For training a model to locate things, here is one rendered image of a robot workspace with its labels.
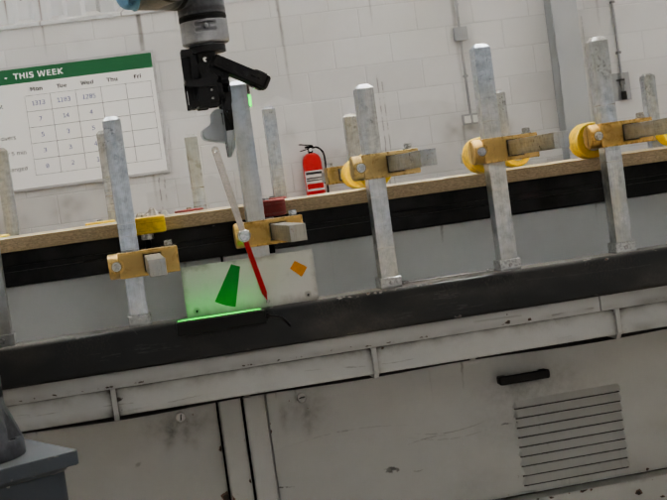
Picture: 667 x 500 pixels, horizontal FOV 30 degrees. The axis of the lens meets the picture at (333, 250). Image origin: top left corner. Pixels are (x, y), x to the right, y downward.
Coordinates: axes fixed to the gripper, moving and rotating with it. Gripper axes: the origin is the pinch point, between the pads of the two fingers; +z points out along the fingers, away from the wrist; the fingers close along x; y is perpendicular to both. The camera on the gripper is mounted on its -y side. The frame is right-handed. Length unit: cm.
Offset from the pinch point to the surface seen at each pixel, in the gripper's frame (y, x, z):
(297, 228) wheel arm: -7.2, 21.2, 16.0
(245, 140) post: -3.4, -5.6, -1.8
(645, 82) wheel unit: -137, -115, -9
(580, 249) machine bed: -77, -27, 31
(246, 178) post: -2.6, -5.6, 5.5
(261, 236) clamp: -3.8, -5.0, 17.3
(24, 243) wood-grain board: 42, -24, 12
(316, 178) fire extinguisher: -130, -701, 0
